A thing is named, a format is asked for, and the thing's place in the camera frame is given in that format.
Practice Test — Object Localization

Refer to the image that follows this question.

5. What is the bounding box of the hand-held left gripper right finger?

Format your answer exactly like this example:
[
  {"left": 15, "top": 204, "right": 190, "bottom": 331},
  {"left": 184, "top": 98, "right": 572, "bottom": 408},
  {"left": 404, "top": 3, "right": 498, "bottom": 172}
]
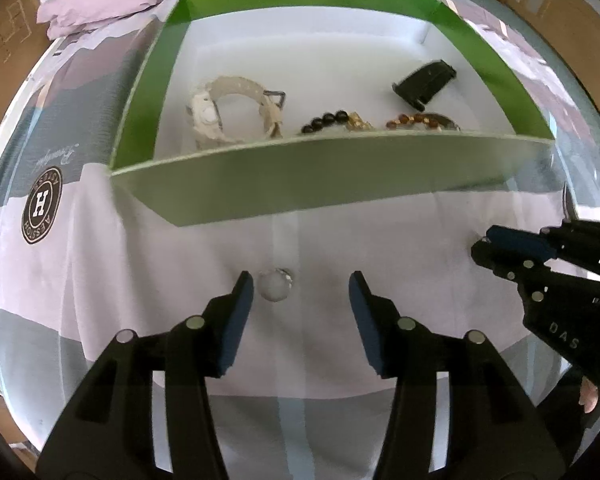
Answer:
[{"left": 349, "top": 270, "right": 567, "bottom": 480}]

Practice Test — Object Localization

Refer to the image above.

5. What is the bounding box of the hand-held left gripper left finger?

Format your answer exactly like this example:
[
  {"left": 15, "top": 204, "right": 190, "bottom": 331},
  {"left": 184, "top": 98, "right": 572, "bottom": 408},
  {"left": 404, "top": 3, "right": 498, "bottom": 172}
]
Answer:
[{"left": 35, "top": 270, "right": 255, "bottom": 480}]

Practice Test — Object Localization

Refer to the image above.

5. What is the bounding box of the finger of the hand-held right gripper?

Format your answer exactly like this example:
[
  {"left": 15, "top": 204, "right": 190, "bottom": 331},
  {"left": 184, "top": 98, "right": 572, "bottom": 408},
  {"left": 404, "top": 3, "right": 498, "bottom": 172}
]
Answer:
[
  {"left": 471, "top": 241, "right": 600, "bottom": 386},
  {"left": 486, "top": 220, "right": 600, "bottom": 283}
]

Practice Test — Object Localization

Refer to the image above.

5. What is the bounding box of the small silver beaded ring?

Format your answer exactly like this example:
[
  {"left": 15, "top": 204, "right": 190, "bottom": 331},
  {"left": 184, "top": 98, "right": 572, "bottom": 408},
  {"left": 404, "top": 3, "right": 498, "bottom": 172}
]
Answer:
[{"left": 257, "top": 266, "right": 296, "bottom": 303}]

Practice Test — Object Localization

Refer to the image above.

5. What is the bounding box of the green cardboard box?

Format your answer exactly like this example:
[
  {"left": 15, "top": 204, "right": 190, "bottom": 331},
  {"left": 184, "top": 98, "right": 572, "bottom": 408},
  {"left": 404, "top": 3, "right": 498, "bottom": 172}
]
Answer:
[{"left": 109, "top": 0, "right": 556, "bottom": 228}]

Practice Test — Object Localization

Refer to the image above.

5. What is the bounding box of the brown bead bracelet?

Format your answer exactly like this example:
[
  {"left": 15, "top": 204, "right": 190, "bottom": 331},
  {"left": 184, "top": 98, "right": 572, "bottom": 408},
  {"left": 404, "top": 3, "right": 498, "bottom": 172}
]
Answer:
[{"left": 385, "top": 112, "right": 441, "bottom": 131}]

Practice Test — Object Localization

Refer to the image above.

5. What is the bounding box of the black and gold bead bracelet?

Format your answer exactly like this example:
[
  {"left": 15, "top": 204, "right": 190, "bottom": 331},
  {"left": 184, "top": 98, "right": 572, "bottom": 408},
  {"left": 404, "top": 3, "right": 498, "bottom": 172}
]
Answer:
[{"left": 300, "top": 110, "right": 376, "bottom": 136}]

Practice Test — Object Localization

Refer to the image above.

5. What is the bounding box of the person's right hand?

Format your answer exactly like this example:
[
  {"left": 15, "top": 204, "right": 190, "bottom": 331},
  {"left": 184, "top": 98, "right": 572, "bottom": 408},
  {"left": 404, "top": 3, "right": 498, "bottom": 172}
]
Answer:
[{"left": 579, "top": 379, "right": 600, "bottom": 413}]

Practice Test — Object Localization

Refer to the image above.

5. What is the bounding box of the patterned bed sheet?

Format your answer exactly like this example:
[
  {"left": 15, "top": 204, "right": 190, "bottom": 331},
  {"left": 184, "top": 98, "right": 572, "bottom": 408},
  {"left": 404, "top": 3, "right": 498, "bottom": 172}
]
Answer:
[{"left": 0, "top": 0, "right": 600, "bottom": 480}]

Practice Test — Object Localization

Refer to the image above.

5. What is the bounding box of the black hair clip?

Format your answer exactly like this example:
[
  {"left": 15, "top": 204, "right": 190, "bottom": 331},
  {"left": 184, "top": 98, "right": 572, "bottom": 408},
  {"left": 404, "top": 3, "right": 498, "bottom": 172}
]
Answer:
[{"left": 391, "top": 60, "right": 458, "bottom": 112}]

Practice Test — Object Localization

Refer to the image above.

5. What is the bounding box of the white wristwatch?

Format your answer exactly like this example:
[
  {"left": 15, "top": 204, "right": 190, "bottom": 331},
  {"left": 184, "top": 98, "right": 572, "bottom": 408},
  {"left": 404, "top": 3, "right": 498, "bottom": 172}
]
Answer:
[{"left": 185, "top": 76, "right": 287, "bottom": 151}]

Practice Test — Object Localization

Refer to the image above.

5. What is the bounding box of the wooden cabinet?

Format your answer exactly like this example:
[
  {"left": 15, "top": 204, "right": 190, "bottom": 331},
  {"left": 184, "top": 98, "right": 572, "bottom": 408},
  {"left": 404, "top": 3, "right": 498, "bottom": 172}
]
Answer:
[{"left": 480, "top": 0, "right": 600, "bottom": 126}]

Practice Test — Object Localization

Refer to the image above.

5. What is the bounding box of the brown cardboard box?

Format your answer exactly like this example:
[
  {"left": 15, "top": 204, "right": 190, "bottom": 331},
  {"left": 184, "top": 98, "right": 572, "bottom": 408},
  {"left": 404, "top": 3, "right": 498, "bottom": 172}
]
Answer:
[{"left": 0, "top": 0, "right": 56, "bottom": 161}]

